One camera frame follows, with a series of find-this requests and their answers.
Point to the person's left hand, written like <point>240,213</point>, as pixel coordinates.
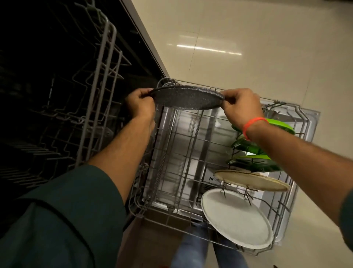
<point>142,106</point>

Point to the person's right hand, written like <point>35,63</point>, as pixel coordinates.
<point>242,107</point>

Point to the round green plate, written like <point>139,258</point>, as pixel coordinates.
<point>281,127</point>

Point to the grey speckled plate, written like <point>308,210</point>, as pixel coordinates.
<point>187,98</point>

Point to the silver dishwasher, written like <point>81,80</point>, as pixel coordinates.
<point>311,124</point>

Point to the tan speckled plate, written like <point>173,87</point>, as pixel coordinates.
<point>253,180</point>

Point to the white plate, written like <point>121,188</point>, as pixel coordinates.
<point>237,218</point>

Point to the person's right forearm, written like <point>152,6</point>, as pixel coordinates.
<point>303,165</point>

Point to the person's left forearm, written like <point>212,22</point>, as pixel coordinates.
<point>124,157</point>

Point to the orange thread wristband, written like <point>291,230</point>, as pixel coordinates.
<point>253,121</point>

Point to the green shirt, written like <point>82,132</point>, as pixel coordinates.
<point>63,221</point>

